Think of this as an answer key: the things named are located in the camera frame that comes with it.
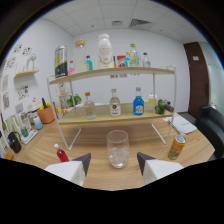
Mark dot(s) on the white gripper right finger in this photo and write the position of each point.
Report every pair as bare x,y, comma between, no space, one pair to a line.
156,168

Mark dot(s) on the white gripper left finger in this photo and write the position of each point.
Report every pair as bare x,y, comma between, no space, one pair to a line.
71,170

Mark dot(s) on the small red liquid bottle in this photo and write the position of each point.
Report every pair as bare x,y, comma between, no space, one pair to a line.
62,155

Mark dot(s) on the yellow drink can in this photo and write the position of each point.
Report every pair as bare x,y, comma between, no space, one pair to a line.
176,147

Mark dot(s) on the teal cup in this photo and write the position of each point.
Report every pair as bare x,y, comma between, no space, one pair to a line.
24,131

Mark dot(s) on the clear drinking glass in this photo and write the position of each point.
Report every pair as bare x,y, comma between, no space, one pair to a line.
118,151

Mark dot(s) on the white booklet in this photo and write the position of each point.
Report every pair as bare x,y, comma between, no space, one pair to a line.
183,125

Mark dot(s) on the white tray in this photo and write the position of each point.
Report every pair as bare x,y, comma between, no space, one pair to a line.
30,136

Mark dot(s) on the orange basket with fruit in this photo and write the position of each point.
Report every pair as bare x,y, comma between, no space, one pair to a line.
46,116

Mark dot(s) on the jar of green limes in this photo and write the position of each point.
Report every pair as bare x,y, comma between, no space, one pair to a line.
159,107

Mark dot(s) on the dark muddler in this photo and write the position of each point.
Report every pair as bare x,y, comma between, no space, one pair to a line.
169,108

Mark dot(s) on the clear bottle orange cap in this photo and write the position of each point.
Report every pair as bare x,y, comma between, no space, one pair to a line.
90,110

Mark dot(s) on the black kettle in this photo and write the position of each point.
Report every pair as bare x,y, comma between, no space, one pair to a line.
14,143

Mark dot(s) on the white-framed wooden two-tier shelf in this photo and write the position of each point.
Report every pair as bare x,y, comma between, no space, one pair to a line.
102,115

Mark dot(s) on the black armchair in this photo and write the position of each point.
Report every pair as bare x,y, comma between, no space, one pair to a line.
210,130

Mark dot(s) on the blue liquid bottle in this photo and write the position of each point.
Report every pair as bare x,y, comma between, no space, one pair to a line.
138,105

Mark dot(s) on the potted green plant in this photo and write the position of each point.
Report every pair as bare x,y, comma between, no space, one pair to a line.
73,100

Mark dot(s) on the yellow white jar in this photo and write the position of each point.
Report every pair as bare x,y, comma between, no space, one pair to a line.
151,98

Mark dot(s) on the clear bottle red label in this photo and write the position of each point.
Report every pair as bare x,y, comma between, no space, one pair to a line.
115,106

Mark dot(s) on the brown door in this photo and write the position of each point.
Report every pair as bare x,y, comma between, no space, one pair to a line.
197,80

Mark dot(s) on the small pink bottle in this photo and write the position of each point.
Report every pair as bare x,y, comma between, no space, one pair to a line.
71,69

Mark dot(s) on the tall black yellow can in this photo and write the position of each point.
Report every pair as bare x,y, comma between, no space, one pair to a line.
61,63

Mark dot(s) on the small teal bottle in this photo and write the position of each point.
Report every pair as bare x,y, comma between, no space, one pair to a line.
89,64

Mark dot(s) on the clear bottle blue cap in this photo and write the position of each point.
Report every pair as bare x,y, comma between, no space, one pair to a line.
146,61

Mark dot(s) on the light blue gin bottle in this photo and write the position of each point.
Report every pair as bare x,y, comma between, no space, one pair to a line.
127,60

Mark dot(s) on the glass jar cork lid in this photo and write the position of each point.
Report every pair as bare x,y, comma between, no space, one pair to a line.
80,58

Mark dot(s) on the large white bottle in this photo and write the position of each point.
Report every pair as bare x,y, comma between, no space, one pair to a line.
105,53

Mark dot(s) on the ceiling air vent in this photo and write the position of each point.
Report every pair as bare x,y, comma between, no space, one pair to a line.
140,23

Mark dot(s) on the square ceiling fixture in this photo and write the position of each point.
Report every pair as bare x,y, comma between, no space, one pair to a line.
117,23

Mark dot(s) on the wooden wall shelf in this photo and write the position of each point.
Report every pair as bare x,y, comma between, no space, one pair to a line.
26,73

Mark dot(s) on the blue wall poster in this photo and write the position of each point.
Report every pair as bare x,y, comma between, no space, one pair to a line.
115,61

